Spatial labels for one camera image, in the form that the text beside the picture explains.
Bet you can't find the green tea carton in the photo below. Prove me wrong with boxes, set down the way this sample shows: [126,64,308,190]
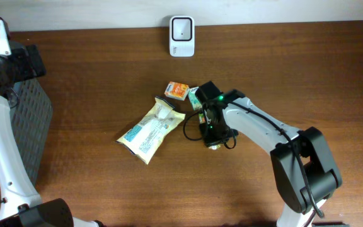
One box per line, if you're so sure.
[199,113,221,150]

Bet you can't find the small teal tissue pack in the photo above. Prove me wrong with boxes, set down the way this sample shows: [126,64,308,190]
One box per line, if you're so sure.
[188,86,202,110]

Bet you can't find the small orange tissue pack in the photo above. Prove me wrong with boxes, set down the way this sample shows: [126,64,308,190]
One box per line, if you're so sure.
[164,81,190,101]

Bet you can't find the yellow snack bag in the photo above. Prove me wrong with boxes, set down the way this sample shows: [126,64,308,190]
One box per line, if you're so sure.
[116,96,185,165]

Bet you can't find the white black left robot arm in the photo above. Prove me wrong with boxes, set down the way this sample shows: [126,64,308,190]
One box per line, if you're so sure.
[0,44,102,226]

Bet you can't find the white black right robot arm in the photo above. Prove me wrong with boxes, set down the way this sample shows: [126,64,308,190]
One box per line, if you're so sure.
[194,81,342,226]

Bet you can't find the white barcode scanner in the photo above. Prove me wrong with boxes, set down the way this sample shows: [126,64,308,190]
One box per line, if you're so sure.
[169,15,195,57]

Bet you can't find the dark grey mesh basket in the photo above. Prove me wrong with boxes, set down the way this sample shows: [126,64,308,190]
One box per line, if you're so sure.
[10,79,53,185]

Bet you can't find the black right camera cable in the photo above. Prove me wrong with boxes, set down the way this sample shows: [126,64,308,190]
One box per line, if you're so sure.
[182,112,206,142]

